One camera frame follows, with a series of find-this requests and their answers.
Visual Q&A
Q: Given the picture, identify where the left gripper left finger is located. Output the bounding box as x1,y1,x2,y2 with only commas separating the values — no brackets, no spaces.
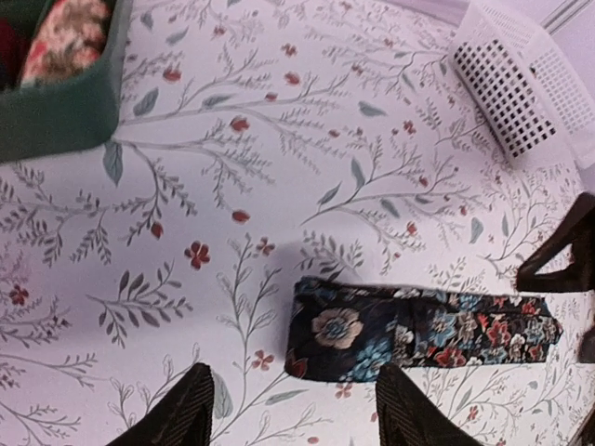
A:
108,362,215,446

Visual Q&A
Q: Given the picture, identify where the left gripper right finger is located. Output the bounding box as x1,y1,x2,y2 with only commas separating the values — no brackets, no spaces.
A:
376,364,481,446

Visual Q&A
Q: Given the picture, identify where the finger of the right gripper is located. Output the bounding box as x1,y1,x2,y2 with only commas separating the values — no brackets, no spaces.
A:
515,190,595,295
576,325,595,364

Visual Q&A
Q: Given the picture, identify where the dark floral necktie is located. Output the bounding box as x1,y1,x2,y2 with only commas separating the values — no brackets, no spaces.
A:
284,277,562,383

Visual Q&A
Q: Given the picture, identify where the white plastic basket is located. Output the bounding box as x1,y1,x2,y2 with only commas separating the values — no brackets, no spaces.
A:
448,1,594,169

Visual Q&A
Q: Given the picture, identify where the floral patterned table mat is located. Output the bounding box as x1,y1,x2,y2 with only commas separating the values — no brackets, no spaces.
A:
1,1,583,445

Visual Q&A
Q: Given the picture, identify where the green divided organizer box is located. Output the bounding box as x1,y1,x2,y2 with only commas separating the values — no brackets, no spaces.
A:
1,1,133,163

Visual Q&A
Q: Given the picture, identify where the dark maroon rolled tie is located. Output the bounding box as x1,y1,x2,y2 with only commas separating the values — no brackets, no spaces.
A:
0,18,31,92

